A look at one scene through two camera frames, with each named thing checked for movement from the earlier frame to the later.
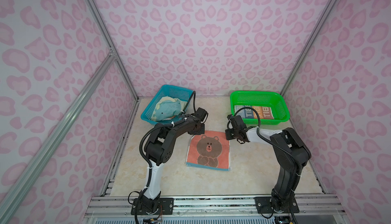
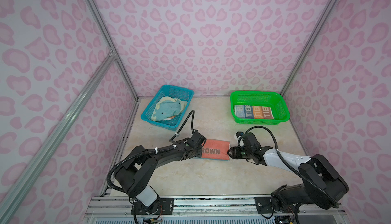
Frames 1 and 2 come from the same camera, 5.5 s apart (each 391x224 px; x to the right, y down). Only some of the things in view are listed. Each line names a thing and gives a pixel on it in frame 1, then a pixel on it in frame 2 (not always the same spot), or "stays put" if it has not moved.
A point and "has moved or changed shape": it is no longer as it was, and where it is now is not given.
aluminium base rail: (308, 209) stays put
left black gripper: (203, 130) -> (200, 156)
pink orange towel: (210, 150) has moved or changed shape
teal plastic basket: (168, 90) stays put
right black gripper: (227, 137) -> (233, 152)
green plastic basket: (280, 110) stays put
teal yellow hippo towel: (167, 107) stays put
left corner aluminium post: (101, 22) stays put
